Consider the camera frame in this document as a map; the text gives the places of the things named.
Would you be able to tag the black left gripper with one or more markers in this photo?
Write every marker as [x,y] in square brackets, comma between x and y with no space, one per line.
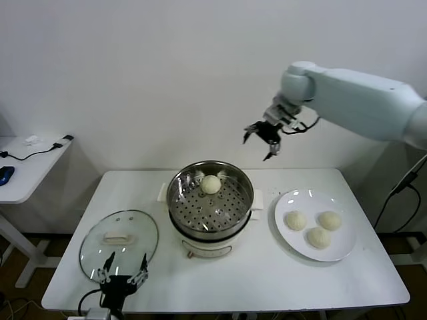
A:
[116,288]

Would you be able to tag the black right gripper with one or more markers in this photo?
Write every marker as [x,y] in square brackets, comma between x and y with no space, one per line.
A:
[271,131]

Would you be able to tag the round glass pot lid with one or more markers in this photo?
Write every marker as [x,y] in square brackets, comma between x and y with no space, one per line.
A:
[116,238]

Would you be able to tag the white steamed baozi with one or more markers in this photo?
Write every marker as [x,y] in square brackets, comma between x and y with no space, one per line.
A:
[211,185]
[295,220]
[329,220]
[319,238]

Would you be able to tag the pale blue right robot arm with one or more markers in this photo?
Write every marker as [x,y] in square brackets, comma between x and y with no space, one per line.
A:
[360,100]

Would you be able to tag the stainless steel steamer basket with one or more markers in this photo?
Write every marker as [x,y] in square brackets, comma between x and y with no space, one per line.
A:
[213,210]

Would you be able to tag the white round plate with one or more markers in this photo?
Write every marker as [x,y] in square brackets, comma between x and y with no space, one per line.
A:
[337,243]

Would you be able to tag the white side desk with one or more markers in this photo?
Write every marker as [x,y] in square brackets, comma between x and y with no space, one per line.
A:
[30,173]

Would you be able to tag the blue computer mouse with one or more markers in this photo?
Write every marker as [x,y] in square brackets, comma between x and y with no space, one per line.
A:
[6,175]

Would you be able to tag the small white desk object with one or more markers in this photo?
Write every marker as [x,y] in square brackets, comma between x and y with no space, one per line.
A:
[31,140]

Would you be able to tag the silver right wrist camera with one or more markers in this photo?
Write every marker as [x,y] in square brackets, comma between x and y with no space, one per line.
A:
[280,111]

